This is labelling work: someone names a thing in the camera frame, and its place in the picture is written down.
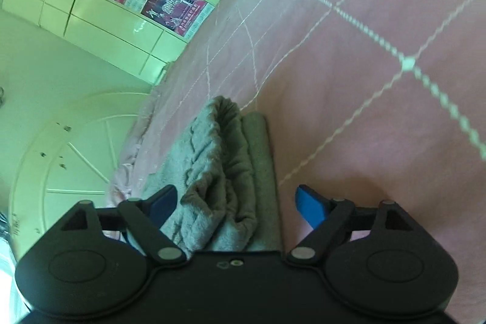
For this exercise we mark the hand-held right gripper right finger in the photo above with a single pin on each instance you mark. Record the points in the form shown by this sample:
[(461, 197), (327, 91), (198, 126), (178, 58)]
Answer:
[(309, 206)]

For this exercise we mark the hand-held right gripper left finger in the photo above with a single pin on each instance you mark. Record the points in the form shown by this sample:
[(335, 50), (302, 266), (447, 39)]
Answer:
[(164, 201)]

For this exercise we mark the pink striped pillow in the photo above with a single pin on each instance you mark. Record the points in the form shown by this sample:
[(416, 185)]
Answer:
[(127, 160)]

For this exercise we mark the white round headboard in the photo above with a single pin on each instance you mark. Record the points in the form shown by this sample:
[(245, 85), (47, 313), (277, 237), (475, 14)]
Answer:
[(64, 164)]

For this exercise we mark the pink checked bed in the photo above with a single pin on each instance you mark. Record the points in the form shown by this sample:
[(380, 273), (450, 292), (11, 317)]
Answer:
[(360, 111)]

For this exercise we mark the white glossy wardrobe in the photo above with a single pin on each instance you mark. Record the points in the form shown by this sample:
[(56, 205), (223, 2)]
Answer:
[(114, 35)]

